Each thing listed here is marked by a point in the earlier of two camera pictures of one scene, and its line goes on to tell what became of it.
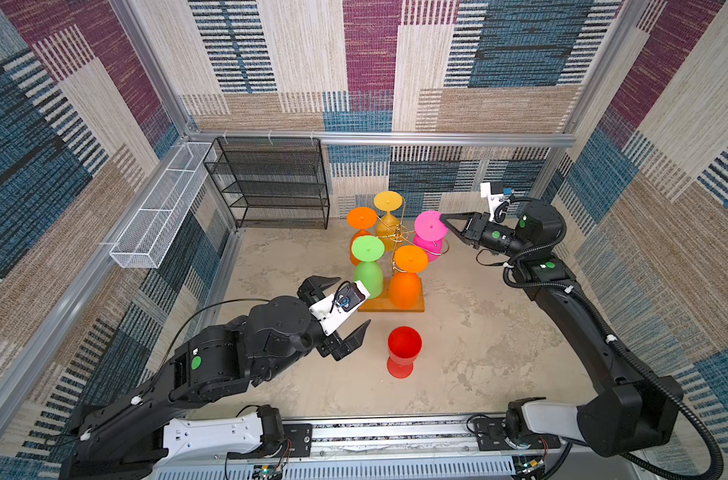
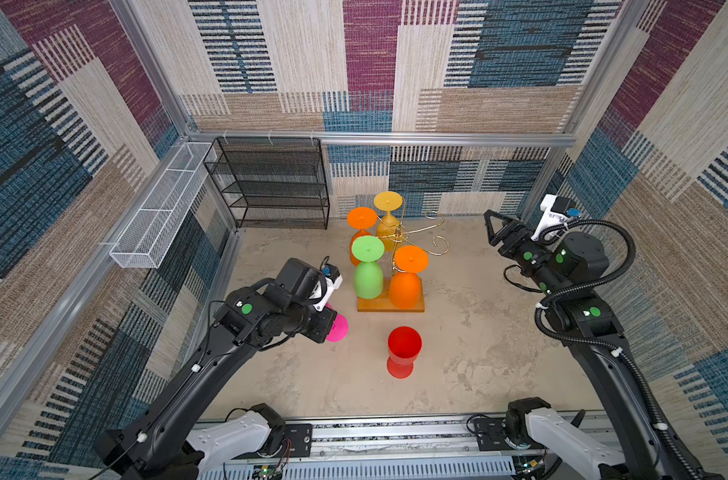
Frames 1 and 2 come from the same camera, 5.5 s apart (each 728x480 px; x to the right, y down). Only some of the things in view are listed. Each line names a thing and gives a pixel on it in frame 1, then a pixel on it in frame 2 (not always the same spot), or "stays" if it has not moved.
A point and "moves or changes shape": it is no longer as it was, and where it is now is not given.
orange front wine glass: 405,284 stays
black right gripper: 473,229 -> 514,231
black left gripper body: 318,340 stays
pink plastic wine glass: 429,233 moves or changes shape
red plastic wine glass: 405,346 stays
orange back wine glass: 361,218 stays
